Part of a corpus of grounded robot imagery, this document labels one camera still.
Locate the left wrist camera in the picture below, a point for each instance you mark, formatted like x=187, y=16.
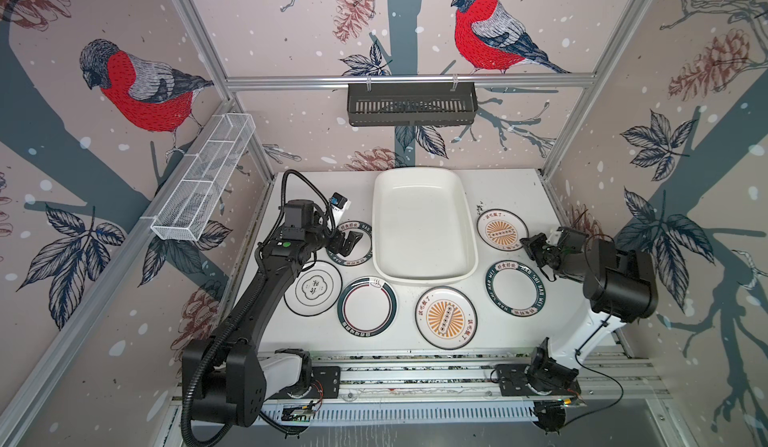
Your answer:
x=338, y=201

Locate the black hanging wire basket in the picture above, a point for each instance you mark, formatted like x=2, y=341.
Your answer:
x=412, y=104

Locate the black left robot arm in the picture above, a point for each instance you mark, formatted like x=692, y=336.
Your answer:
x=224, y=380

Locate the white plate black flower outline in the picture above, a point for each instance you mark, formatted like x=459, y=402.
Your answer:
x=315, y=291

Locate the white mesh wall shelf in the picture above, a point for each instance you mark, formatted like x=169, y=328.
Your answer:
x=191, y=204

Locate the white plastic bin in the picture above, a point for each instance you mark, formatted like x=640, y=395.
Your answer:
x=422, y=228

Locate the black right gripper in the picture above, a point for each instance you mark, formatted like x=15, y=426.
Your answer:
x=533, y=245

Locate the aluminium front rail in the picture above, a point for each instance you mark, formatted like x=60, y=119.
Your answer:
x=465, y=376

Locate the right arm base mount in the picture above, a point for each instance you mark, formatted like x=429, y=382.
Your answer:
x=518, y=380

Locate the large orange sunburst plate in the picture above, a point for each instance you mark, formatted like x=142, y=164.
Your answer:
x=446, y=318

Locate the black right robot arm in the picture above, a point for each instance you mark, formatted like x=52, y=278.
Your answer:
x=618, y=286

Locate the small orange sunburst plate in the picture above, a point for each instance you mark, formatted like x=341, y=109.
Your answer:
x=502, y=229

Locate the green red rim plate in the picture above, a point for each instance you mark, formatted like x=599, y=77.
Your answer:
x=367, y=307

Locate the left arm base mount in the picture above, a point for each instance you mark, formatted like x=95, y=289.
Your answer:
x=324, y=383

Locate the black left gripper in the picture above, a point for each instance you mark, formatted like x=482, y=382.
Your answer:
x=348, y=242

